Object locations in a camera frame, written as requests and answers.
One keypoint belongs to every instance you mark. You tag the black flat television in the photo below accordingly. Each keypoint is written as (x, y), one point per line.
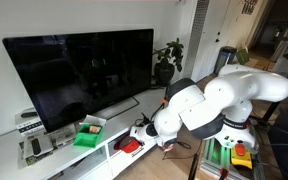
(70, 76)

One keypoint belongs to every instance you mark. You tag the grey trash can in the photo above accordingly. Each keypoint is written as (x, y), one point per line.
(225, 56)

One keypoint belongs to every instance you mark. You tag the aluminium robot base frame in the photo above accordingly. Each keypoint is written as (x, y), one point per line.
(216, 164)

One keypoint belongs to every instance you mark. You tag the yellow emergency stop box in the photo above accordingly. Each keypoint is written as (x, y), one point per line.
(241, 156)

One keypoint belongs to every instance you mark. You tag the green plastic box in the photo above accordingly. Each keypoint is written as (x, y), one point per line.
(88, 135)

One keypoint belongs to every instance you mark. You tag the black remote on papers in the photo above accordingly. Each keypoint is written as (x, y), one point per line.
(36, 147)

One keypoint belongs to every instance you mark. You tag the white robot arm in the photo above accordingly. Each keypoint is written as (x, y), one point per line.
(220, 110)

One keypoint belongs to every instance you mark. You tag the potted green plant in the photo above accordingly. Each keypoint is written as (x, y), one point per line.
(170, 59)

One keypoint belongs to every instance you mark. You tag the white box with remote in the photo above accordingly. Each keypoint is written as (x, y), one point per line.
(28, 122)

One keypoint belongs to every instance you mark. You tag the orange hat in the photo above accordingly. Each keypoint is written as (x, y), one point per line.
(127, 144)

